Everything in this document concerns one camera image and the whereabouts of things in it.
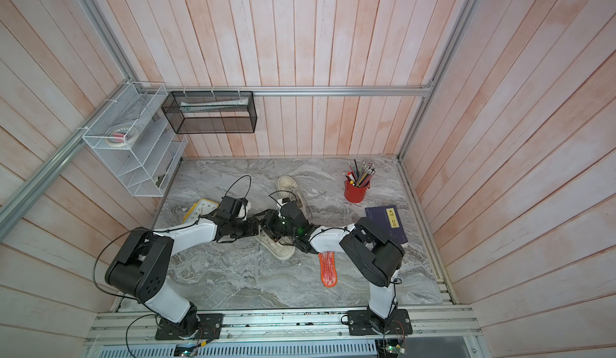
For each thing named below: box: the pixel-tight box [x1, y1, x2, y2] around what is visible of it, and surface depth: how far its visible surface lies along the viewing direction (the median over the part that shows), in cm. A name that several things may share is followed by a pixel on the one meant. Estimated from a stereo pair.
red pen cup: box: [344, 179, 371, 204], surface depth 106 cm
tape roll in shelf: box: [105, 126, 141, 148], surface depth 75 cm
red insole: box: [318, 251, 338, 289], surface depth 85 cm
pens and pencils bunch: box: [342, 158, 377, 188], surface depth 99 cm
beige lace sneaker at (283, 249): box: [254, 227, 296, 261], surface depth 84 cm
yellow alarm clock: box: [182, 198, 219, 224], surface depth 100 cm
